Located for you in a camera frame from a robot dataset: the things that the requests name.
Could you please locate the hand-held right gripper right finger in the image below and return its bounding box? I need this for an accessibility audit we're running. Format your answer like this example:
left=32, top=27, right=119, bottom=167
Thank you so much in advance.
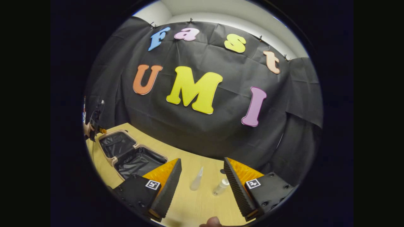
left=223, top=157, right=296, bottom=222

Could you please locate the black backdrop cloth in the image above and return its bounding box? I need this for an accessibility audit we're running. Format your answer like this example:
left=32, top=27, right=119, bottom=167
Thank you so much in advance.
left=85, top=16, right=323, bottom=186

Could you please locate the beige suitcase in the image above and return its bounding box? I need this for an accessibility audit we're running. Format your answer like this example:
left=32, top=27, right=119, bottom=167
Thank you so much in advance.
left=97, top=129, right=168, bottom=181

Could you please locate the white foam pump bottle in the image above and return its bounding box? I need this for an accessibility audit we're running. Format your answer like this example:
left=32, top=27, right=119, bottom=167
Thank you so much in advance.
left=212, top=178, right=230, bottom=196

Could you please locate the white skin care tube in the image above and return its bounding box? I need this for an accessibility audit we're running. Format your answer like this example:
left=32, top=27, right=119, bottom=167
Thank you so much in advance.
left=189, top=166, right=204, bottom=191

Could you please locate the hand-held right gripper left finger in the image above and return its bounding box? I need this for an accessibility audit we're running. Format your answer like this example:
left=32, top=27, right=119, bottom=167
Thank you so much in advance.
left=112, top=158, right=182, bottom=222

